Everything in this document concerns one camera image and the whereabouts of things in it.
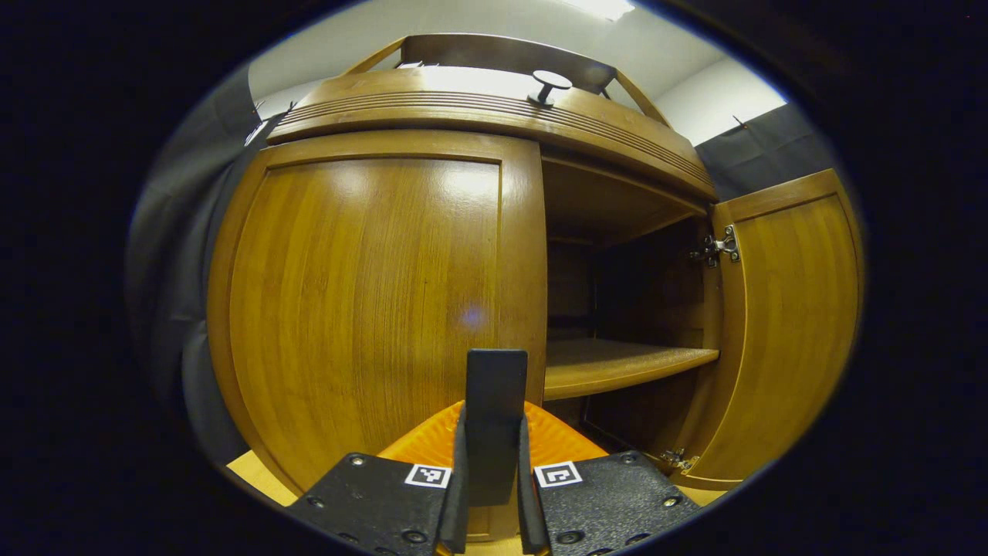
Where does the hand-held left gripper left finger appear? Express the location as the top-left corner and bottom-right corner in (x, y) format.
(289, 400), (470, 556)

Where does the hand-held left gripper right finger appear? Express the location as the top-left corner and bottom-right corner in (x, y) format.
(516, 400), (703, 556)

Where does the wooden shoe cabinet door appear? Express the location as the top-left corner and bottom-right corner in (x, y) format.
(207, 130), (549, 543)
(670, 168), (865, 490)

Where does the wooden inner cabinet shelf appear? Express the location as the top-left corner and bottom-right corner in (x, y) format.
(544, 337), (721, 402)

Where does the black backdrop cloth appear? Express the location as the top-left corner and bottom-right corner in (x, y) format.
(127, 66), (821, 466)

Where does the wooden drawer with black knob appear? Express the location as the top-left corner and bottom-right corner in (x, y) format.
(266, 68), (720, 203)

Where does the large ceiling light panel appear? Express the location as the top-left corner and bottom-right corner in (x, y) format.
(562, 0), (636, 22)

